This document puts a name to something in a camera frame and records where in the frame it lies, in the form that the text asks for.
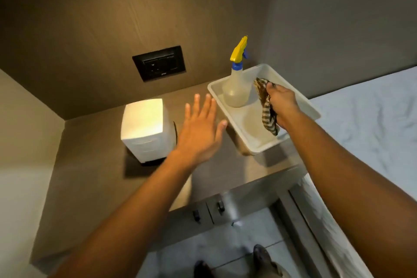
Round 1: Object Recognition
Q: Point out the person's right hand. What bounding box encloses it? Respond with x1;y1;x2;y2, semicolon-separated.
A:
265;81;302;130

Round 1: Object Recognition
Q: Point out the person's left hand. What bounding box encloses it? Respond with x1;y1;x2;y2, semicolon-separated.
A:
172;93;228;171

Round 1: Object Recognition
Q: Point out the checkered cleaning cloth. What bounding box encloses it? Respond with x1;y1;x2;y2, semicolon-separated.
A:
253;77;281;137

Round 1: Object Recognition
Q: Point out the white tissue box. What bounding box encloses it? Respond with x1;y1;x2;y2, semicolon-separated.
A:
120;98;178;166

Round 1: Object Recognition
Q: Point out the person's right forearm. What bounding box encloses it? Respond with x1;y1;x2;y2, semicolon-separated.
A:
281;110;417;278

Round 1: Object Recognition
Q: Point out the person's left forearm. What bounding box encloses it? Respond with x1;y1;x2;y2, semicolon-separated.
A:
49;150;196;278

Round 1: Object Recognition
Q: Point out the person's left shoe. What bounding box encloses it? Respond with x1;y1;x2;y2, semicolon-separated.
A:
194;260;214;278

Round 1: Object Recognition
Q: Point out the person's shoe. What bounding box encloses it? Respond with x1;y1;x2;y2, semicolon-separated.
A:
253;244;274;278
194;260;214;278

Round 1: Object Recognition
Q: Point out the person's right shoe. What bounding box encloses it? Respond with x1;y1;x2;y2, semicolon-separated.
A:
253;244;274;278

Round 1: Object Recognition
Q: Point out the person's trouser leg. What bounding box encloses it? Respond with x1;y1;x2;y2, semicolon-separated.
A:
270;261;292;278

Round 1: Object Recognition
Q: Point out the white plastic tray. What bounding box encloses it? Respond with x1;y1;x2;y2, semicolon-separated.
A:
207;63;322;156

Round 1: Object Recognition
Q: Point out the spray bottle with yellow nozzle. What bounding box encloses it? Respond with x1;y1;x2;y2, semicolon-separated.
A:
222;36;255;108

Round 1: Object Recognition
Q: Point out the grey bedside cabinet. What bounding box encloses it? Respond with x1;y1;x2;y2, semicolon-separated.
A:
31;163;308;275

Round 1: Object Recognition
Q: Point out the bed with white sheet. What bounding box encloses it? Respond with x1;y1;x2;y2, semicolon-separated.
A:
288;66;417;278

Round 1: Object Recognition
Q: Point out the black wall socket panel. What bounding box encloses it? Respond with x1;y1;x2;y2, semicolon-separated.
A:
132;46;187;83

